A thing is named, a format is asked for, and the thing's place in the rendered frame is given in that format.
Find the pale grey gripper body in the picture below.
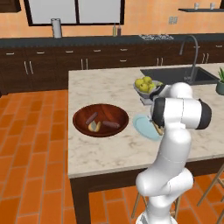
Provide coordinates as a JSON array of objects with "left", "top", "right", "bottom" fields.
[{"left": 139, "top": 96, "right": 155, "bottom": 107}]

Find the grey fruit bowl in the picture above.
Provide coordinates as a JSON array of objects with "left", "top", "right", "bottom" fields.
[{"left": 132, "top": 80, "right": 165, "bottom": 99}]

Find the light blue plate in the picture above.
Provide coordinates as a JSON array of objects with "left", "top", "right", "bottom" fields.
[{"left": 132, "top": 114, "right": 165, "bottom": 143}]

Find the tan hot dog bun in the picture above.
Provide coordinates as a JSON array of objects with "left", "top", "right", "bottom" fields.
[
  {"left": 151, "top": 121, "right": 165, "bottom": 137},
  {"left": 87, "top": 121, "right": 102, "bottom": 133}
]

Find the dark wooden bowl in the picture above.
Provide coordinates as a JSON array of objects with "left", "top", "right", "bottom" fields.
[{"left": 72, "top": 103, "right": 130, "bottom": 138}]

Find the brown sausage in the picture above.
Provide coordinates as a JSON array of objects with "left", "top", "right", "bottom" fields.
[
  {"left": 85, "top": 111, "right": 99, "bottom": 126},
  {"left": 101, "top": 120, "right": 121, "bottom": 130}
]

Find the dark sink basin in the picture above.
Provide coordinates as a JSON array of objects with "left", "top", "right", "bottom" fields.
[{"left": 140, "top": 66, "right": 220, "bottom": 86}]

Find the hob with grates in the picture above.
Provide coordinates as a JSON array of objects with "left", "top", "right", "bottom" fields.
[{"left": 139, "top": 33, "right": 175, "bottom": 41}]

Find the grey curved tap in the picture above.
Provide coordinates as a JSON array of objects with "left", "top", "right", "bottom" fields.
[{"left": 178, "top": 34, "right": 200, "bottom": 85}]

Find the green plant in pot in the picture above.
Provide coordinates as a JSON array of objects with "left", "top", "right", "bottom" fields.
[{"left": 215, "top": 66, "right": 224, "bottom": 96}]

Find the dark brown cupboard run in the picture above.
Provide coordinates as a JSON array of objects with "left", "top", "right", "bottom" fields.
[{"left": 0, "top": 33, "right": 224, "bottom": 95}]

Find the dark framed window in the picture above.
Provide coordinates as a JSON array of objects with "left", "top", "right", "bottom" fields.
[{"left": 23, "top": 0, "right": 126, "bottom": 27}]

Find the white paper towel roll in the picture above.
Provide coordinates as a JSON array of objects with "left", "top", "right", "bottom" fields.
[{"left": 50, "top": 17, "right": 63, "bottom": 39}]

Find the dark brown island base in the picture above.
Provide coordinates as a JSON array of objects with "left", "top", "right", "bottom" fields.
[{"left": 68, "top": 157, "right": 224, "bottom": 224}]

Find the dark wall shelf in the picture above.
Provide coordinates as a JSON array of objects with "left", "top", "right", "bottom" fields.
[{"left": 178, "top": 7, "right": 224, "bottom": 13}]

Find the dark wall cupboard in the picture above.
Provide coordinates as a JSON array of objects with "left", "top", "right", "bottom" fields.
[{"left": 0, "top": 0, "right": 22, "bottom": 13}]

